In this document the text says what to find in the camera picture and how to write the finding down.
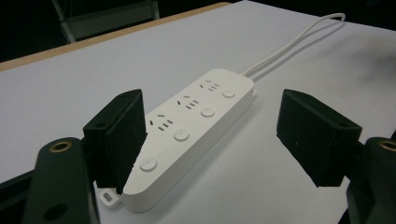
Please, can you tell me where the metal stand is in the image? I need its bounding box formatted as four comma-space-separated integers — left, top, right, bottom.
50, 0, 162, 44

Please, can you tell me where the white power strip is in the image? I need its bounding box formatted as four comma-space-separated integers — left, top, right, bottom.
98, 68, 258, 214

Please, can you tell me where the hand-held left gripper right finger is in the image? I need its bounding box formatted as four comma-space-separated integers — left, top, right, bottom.
276, 88, 363, 189

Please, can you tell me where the white power cable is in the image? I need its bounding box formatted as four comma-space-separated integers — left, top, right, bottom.
241, 12, 347, 78

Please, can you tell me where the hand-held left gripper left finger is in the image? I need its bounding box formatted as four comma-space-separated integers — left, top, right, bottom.
82, 88, 149, 195

